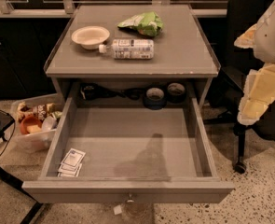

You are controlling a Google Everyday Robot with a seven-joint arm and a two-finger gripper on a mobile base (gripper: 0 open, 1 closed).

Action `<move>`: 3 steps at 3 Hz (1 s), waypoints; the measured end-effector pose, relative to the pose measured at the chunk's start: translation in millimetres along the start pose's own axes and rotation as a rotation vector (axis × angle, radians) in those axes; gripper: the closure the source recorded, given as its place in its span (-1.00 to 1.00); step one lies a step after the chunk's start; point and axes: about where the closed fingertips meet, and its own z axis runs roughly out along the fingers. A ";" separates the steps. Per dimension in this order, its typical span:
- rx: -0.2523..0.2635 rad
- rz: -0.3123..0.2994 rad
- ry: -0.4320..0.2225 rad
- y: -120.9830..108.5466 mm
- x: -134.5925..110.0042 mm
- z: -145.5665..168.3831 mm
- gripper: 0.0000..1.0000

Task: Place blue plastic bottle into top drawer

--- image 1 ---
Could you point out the grey drawer cabinet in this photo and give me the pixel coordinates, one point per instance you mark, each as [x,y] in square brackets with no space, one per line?
[182,52]

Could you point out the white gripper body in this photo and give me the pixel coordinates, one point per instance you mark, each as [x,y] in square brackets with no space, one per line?
[272,36]

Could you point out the blue tape roll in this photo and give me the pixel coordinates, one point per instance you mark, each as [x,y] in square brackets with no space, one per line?
[154,98]

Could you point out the orange bowl in bin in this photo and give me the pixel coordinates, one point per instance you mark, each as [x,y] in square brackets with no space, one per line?
[30,124]

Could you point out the green chip bag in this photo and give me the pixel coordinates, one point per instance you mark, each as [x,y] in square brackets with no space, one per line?
[148,23]

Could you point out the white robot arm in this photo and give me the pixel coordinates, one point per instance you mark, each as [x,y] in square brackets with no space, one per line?
[259,86]

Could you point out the black office chair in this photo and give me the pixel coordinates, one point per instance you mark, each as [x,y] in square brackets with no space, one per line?
[226,89]

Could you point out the white bowl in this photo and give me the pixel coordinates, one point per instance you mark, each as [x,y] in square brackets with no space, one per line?
[90,37]

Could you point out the clear plastic storage bin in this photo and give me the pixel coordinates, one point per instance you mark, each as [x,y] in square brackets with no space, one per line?
[48,109]

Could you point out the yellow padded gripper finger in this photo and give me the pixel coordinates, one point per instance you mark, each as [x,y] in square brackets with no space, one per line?
[259,94]
[246,40]

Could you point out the black tape roll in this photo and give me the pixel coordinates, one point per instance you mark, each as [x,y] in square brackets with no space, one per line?
[176,92]

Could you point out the white paper packets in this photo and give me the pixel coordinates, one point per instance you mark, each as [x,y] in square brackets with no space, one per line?
[71,163]

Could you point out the clear plastic bottle blue label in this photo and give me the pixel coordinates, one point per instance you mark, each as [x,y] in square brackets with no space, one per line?
[129,49]

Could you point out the open grey top drawer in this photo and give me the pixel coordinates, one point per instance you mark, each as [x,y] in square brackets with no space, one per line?
[133,155]

